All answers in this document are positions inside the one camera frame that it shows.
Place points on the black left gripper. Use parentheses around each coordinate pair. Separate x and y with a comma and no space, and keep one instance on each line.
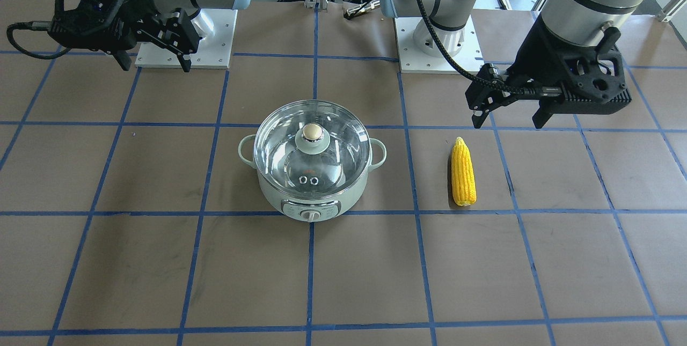
(528,64)

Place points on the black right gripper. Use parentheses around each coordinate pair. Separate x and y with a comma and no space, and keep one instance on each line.
(137,0)

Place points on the yellow corn cob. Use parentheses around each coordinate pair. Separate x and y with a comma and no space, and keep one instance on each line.
(464,188)

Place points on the glass pot lid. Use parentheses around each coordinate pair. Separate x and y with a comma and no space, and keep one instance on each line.
(311,149)

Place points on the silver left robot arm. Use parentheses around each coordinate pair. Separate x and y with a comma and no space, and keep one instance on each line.
(442,23)

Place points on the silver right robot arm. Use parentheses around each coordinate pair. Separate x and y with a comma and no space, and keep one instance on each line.
(192,7)

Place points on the pale green electric pot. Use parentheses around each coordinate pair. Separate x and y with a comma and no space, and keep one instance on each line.
(320,209)

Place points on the silver metal connector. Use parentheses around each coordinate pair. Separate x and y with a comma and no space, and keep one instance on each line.
(360,9)

